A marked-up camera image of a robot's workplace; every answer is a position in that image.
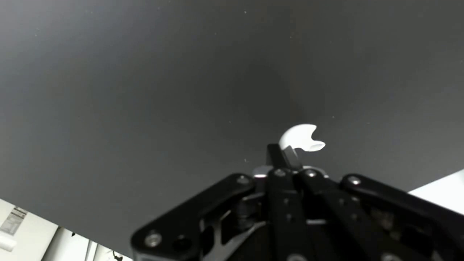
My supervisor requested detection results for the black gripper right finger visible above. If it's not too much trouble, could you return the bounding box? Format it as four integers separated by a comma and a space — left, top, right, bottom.
283, 145, 464, 261

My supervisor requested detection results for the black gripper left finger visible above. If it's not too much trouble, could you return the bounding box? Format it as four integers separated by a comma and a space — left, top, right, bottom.
129, 144, 316, 261

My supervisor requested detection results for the white device with grey label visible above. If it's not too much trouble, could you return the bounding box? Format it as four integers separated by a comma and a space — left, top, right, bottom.
0, 198, 61, 261

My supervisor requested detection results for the white plastic spoon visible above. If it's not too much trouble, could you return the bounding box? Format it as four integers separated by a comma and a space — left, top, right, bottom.
279, 122, 328, 156

